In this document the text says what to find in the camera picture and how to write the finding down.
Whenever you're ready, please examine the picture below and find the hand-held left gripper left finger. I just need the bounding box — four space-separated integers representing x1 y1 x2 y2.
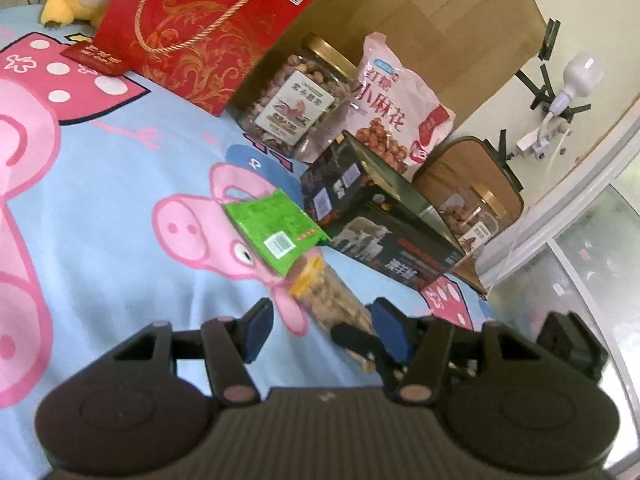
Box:
100 298 275 407

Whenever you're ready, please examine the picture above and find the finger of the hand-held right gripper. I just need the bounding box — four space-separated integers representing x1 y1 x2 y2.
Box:
331 323 401 386

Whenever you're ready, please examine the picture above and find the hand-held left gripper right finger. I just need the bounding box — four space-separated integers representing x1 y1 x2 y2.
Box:
372 297 546 405

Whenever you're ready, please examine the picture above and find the clear biscuit packet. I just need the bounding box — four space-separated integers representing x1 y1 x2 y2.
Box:
290 255 377 363

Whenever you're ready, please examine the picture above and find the green snack packet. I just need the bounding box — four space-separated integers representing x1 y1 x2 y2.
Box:
222 189 331 279

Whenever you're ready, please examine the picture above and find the black printed cardboard box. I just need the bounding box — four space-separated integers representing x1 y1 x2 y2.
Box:
300 130 467 292

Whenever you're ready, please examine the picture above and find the frosted glass door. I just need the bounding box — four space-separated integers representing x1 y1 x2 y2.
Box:
487 182 640 466

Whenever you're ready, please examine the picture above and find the pecan jar with gold lid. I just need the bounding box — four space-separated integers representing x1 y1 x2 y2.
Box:
435 182 507 257

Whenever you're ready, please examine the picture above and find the white power adapter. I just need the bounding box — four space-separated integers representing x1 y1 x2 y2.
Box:
515 122 572 162

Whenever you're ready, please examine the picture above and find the cartoon pig printed bedsheet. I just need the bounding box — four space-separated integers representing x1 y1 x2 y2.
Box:
0 5 496 411

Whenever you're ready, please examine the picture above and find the pink snack bag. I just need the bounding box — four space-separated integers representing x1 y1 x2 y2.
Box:
345 32 457 182

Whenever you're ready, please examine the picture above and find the cashew jar with gold lid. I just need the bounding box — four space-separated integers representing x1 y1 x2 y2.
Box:
236 32 358 162

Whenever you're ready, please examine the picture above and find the black tape strip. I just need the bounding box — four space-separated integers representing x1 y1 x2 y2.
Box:
516 62 555 107
539 18 562 62

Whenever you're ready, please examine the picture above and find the red gift bag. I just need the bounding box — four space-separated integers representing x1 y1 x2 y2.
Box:
92 0 321 118

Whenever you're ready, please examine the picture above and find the red gift tag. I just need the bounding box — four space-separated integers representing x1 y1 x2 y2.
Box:
60 42 127 77

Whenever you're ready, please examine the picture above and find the white camera on stand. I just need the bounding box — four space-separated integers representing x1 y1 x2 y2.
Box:
544 52 607 117

